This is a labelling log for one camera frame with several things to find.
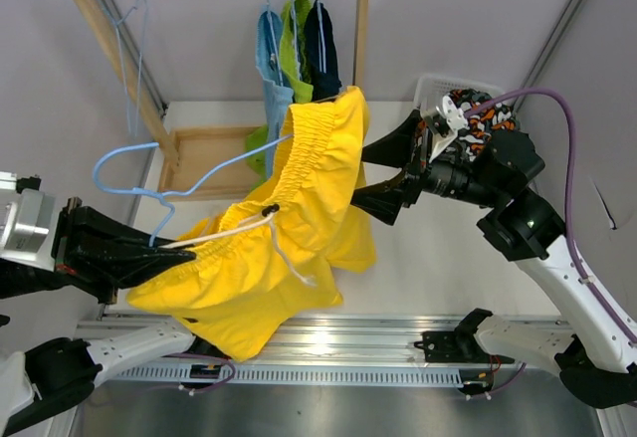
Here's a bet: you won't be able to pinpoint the blue hanger of yellow shorts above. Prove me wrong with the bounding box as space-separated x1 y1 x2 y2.
92 134 293 247

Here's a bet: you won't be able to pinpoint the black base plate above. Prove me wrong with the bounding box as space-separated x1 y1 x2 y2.
187 337 230 360
413 308 494 364

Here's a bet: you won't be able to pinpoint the lime green shorts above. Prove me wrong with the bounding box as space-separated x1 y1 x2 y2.
245 0 314 183

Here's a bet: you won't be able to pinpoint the white plastic basket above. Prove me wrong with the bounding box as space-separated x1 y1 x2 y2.
412 73 504 109

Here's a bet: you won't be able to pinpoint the blue hanger of light-blue shorts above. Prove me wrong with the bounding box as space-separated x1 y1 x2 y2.
266 0 283 86

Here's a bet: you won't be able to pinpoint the navy blue shorts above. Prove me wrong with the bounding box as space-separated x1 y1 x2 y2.
304 0 341 102

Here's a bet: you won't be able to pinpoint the white slotted cable duct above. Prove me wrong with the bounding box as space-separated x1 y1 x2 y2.
116 362 463 388

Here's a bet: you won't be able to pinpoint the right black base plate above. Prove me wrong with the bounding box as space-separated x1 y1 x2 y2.
413 308 494 364

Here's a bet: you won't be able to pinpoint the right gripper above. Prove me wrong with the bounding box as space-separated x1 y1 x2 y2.
342 109 503 225

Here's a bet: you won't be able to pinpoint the orange camouflage shorts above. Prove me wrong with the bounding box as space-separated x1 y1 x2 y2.
439 89 520 163

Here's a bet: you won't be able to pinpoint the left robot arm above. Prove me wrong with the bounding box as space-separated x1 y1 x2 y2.
1 198 223 436

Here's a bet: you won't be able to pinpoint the wooden clothes rack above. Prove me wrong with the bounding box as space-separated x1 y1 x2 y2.
74 0 369 192

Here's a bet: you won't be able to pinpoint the yellow shorts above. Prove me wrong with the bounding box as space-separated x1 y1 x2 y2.
126 87 376 361

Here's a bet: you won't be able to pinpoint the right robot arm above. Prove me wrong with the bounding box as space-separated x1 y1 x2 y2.
352 111 636 409

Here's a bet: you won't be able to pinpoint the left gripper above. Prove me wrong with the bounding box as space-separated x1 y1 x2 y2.
0 192 200 302

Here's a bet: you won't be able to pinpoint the aluminium mounting rail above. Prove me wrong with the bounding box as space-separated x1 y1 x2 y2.
74 312 573 369

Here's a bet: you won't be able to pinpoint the light blue shorts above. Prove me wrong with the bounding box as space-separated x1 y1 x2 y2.
255 8 296 179

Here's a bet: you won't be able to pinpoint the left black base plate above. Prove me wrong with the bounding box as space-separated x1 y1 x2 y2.
187 337 230 360

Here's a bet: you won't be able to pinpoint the blue hanger of camouflage shorts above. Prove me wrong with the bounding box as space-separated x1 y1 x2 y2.
97 0 149 141

